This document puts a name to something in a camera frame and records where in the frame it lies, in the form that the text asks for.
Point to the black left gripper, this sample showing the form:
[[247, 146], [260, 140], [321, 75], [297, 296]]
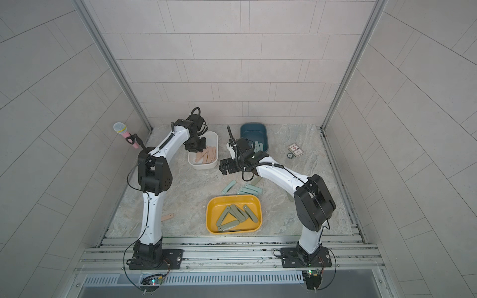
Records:
[[202, 146]]

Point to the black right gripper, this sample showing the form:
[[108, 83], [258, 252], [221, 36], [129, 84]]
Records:
[[232, 166]]

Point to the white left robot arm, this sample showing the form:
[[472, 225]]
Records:
[[155, 177]]

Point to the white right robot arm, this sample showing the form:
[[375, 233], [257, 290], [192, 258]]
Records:
[[314, 203]]

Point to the dark teal storage box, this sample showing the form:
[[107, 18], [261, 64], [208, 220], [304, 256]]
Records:
[[255, 132]]

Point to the white storage box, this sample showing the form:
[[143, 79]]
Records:
[[212, 140]]

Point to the yellow storage box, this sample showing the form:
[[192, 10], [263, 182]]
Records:
[[216, 206]]

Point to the olive folding knife long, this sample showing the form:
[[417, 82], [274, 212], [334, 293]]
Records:
[[256, 181]]

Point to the mint folding knife centre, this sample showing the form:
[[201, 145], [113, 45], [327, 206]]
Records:
[[228, 187]]

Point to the mint folding knife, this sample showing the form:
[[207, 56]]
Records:
[[228, 187], [244, 190], [254, 188]]

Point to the mint folding knife upper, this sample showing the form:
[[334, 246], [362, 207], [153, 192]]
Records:
[[254, 188]]

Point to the mint folding knife middle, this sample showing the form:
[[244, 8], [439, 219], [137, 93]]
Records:
[[244, 190]]

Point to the black microphone stand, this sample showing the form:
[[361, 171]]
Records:
[[136, 142]]

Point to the pink toy microphone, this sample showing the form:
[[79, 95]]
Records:
[[121, 129]]

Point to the pink folding knife front left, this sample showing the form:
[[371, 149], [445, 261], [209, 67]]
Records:
[[167, 217]]

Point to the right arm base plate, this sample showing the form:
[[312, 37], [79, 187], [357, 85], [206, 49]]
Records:
[[298, 258]]

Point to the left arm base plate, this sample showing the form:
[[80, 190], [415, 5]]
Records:
[[155, 260]]

